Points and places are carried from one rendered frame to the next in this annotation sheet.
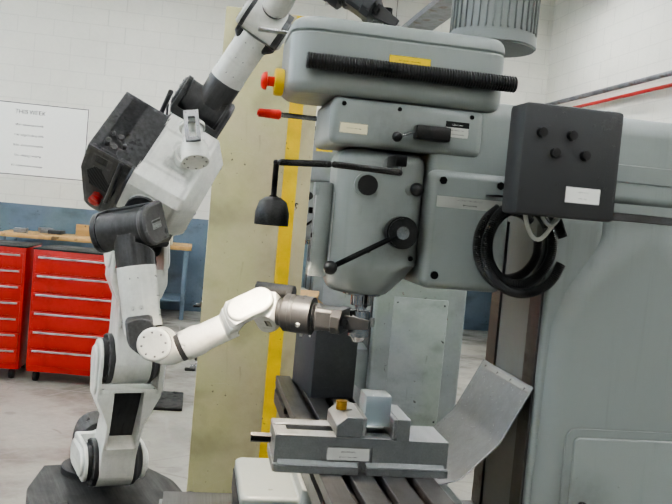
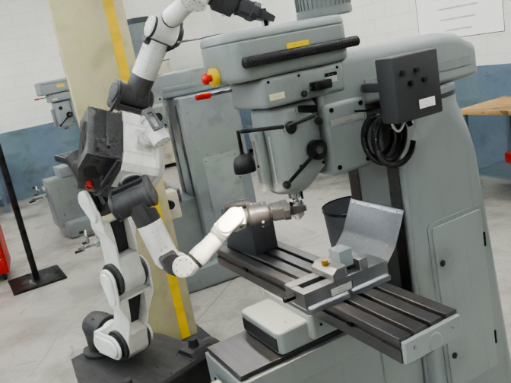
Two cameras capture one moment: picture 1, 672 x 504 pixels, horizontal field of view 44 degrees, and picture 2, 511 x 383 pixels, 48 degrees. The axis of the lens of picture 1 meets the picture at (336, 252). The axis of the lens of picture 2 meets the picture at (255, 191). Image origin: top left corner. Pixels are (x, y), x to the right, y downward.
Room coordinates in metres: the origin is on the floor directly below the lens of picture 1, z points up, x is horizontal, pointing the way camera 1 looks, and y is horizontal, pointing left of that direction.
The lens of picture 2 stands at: (-0.01, 0.67, 1.83)
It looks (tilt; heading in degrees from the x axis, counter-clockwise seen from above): 14 degrees down; 343
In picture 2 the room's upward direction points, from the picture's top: 11 degrees counter-clockwise
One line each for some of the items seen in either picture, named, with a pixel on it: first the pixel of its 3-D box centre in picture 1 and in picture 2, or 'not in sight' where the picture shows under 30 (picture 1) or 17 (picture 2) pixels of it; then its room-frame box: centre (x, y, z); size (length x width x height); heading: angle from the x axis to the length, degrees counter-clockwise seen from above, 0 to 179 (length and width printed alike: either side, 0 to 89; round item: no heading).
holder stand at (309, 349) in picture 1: (324, 353); (248, 226); (2.30, 0.01, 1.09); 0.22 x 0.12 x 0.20; 16
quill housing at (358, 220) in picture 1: (370, 222); (287, 146); (1.88, -0.07, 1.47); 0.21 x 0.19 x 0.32; 10
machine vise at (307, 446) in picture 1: (357, 436); (336, 276); (1.65, -0.08, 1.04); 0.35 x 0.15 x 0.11; 99
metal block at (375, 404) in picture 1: (374, 407); (341, 256); (1.65, -0.11, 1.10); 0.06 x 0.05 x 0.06; 9
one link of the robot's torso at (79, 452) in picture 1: (109, 456); (123, 337); (2.49, 0.63, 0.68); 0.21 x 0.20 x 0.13; 27
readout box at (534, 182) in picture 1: (562, 163); (410, 86); (1.60, -0.42, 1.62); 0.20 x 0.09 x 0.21; 100
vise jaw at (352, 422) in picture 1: (346, 419); (328, 268); (1.64, -0.05, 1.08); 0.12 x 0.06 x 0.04; 9
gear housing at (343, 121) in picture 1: (395, 131); (287, 86); (1.89, -0.11, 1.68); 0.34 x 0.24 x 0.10; 100
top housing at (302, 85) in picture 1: (388, 72); (274, 49); (1.88, -0.08, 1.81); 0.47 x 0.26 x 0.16; 100
